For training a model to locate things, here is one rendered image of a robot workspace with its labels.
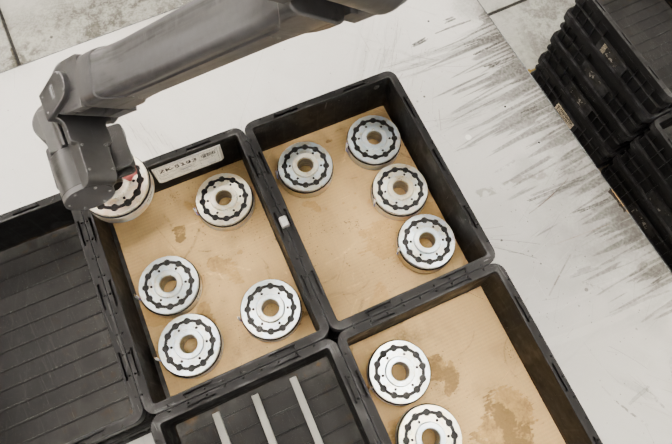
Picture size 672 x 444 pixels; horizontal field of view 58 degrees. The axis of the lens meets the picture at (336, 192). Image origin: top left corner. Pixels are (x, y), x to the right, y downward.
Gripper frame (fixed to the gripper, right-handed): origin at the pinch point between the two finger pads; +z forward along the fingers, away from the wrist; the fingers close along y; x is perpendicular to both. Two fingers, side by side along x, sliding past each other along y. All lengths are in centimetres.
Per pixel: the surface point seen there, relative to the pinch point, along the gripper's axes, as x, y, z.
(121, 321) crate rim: -16.9, -7.5, 12.5
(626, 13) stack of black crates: 23, 138, 59
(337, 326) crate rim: -30.9, 22.9, 12.6
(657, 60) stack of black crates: 6, 137, 59
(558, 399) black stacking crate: -55, 51, 16
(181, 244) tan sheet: -5.2, 3.8, 22.9
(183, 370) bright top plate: -26.7, -2.2, 19.2
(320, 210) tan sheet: -9.0, 29.4, 23.2
